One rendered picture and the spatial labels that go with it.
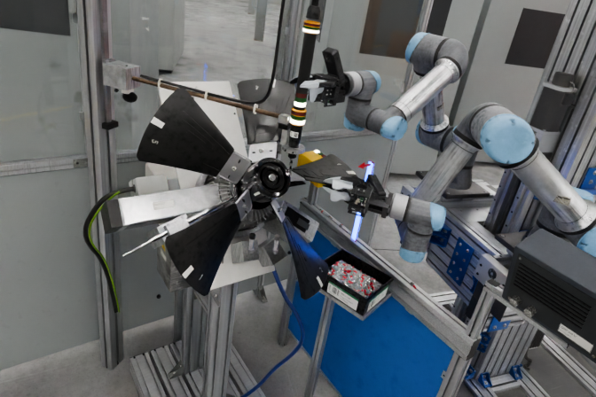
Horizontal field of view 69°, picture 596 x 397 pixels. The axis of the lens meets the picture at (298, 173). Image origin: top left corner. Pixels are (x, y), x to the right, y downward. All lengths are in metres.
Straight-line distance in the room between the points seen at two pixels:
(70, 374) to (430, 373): 1.55
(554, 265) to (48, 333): 1.97
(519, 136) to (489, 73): 3.91
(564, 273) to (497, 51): 4.07
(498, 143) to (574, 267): 0.33
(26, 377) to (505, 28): 4.72
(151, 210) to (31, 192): 0.72
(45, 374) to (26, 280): 0.49
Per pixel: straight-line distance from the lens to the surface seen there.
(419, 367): 1.68
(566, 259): 1.21
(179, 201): 1.29
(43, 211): 1.94
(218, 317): 1.68
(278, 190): 1.24
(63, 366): 2.40
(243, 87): 1.44
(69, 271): 2.11
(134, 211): 1.26
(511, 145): 1.21
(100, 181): 1.73
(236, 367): 2.21
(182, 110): 1.21
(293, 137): 1.27
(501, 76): 5.19
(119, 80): 1.53
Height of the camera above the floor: 1.76
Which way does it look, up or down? 25 degrees down
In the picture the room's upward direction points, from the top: 9 degrees clockwise
